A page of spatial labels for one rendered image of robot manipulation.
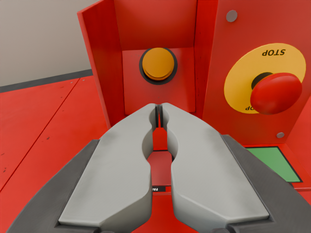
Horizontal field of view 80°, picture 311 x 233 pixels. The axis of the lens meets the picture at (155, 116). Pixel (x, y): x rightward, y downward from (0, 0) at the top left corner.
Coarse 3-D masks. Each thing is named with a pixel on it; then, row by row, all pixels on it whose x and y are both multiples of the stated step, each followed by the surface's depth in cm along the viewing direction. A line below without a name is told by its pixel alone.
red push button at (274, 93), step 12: (252, 84) 17; (264, 84) 15; (276, 84) 15; (288, 84) 15; (300, 84) 15; (252, 96) 16; (264, 96) 15; (276, 96) 15; (288, 96) 15; (264, 108) 16; (276, 108) 16; (288, 108) 16
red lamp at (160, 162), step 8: (152, 152) 22; (160, 152) 22; (168, 152) 22; (152, 160) 21; (160, 160) 21; (168, 160) 21; (152, 168) 20; (160, 168) 20; (168, 168) 20; (152, 176) 20; (160, 176) 20; (168, 176) 19; (152, 184) 19; (160, 184) 19; (168, 184) 19
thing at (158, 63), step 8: (160, 48) 22; (144, 56) 22; (152, 56) 22; (160, 56) 22; (168, 56) 22; (144, 64) 22; (152, 64) 22; (160, 64) 22; (168, 64) 22; (144, 72) 23; (152, 72) 22; (160, 72) 22; (168, 72) 22; (160, 80) 23
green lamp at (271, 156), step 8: (256, 152) 21; (264, 152) 21; (272, 152) 21; (264, 160) 20; (272, 160) 20; (280, 160) 20; (272, 168) 20; (280, 168) 20; (288, 168) 20; (280, 176) 19; (288, 176) 19; (296, 176) 19
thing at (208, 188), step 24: (168, 120) 11; (192, 120) 10; (168, 144) 10; (192, 144) 8; (216, 144) 8; (192, 168) 7; (216, 168) 7; (240, 168) 7; (192, 192) 6; (216, 192) 6; (240, 192) 6; (192, 216) 6; (216, 216) 6; (240, 216) 5; (264, 216) 5
